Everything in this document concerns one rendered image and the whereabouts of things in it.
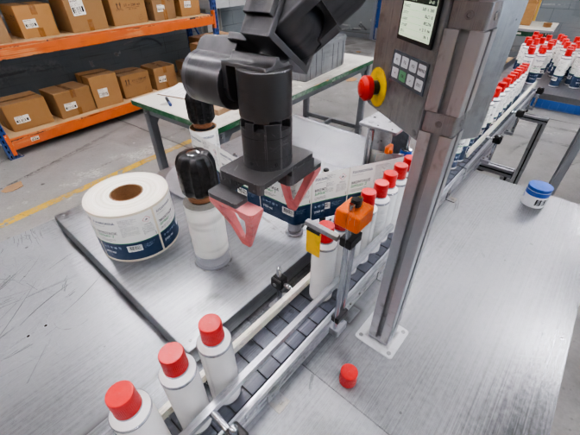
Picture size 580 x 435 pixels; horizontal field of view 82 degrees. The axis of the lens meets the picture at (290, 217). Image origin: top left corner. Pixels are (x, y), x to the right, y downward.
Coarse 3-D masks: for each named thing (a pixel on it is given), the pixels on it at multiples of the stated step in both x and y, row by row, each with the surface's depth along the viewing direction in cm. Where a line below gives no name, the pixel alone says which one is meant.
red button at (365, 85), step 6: (366, 78) 52; (372, 78) 52; (360, 84) 53; (366, 84) 52; (372, 84) 52; (378, 84) 53; (360, 90) 53; (366, 90) 52; (372, 90) 52; (378, 90) 53; (360, 96) 54; (366, 96) 53; (372, 96) 53
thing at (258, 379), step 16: (448, 176) 118; (288, 304) 75; (304, 304) 75; (320, 304) 75; (272, 320) 71; (288, 320) 71; (320, 320) 71; (256, 336) 68; (272, 336) 68; (304, 336) 68; (240, 352) 65; (256, 352) 65; (288, 352) 65; (240, 368) 63; (272, 368) 63; (256, 384) 61; (240, 400) 58; (176, 416) 56; (224, 416) 56; (176, 432) 54; (208, 432) 54
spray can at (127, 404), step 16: (128, 384) 40; (112, 400) 39; (128, 400) 39; (144, 400) 42; (112, 416) 41; (128, 416) 40; (144, 416) 41; (160, 416) 46; (128, 432) 40; (144, 432) 42; (160, 432) 45
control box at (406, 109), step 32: (384, 0) 48; (448, 0) 36; (512, 0) 37; (384, 32) 49; (512, 32) 39; (384, 64) 51; (384, 96) 52; (416, 96) 44; (480, 96) 44; (416, 128) 45; (480, 128) 47
